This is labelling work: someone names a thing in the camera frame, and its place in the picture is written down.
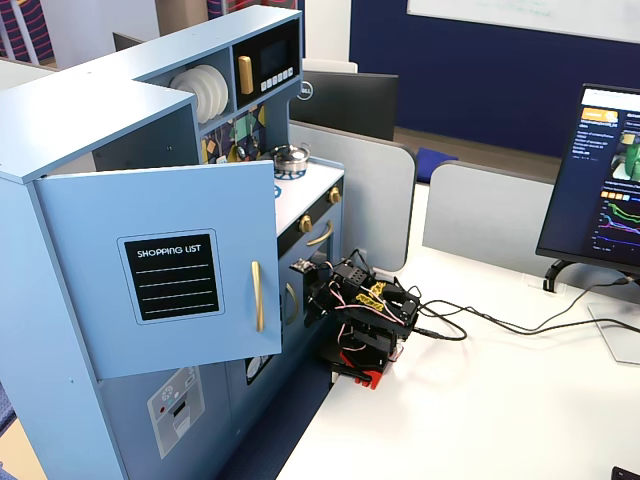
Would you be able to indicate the black microwave door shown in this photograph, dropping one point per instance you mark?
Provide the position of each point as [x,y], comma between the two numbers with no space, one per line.
[272,55]

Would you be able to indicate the black Dell monitor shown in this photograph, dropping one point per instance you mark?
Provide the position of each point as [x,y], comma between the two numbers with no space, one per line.
[350,105]

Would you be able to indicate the blue chair cushion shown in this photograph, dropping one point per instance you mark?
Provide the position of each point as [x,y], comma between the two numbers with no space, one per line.
[432,162]

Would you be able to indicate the steel cooking pot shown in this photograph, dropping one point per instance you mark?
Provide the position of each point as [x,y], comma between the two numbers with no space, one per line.
[291,164]

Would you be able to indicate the white plate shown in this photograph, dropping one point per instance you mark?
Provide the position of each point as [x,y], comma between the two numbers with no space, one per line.
[225,92]
[187,95]
[216,95]

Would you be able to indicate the steel spoon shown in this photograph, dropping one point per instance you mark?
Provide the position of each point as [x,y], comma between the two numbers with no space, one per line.
[253,142]

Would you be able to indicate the red table clamp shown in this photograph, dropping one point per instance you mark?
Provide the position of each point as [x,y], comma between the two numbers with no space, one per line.
[372,377]

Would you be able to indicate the silver monitor stand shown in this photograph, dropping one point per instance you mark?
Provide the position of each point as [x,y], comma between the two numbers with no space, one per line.
[620,335]

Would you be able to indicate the blue freezer door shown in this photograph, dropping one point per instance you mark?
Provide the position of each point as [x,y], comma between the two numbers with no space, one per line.
[125,425]

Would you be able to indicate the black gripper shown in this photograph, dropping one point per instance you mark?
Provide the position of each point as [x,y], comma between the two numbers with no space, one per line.
[316,301]

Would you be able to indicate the white whiteboard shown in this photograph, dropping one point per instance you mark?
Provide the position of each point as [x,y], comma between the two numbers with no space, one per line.
[525,12]

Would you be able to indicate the grey desk partition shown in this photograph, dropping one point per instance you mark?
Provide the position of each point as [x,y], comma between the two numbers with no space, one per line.
[360,200]
[485,215]

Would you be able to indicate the gold oven knob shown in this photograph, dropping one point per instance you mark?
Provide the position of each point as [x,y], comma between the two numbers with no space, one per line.
[334,195]
[305,224]

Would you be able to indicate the blue toy kitchen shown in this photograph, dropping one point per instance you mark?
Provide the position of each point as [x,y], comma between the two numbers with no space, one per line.
[100,110]

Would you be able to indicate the blue dishwasher door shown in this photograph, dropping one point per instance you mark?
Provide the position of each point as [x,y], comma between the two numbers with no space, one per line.
[292,345]

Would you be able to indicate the blue burner mat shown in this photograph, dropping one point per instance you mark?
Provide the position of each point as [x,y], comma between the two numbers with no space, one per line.
[277,191]
[292,175]

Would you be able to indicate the blue oven door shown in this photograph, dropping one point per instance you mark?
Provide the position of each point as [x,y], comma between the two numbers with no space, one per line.
[336,235]

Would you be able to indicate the steel pot lid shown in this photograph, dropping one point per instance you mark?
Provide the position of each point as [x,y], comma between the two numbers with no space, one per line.
[290,151]

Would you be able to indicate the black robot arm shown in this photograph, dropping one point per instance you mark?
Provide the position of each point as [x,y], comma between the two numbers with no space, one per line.
[370,320]

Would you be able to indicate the blue fridge door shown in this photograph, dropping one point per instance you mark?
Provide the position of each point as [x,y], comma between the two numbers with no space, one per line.
[100,300]

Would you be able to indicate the lit computer monitor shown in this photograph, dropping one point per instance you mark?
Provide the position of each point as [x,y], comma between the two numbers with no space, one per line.
[605,200]

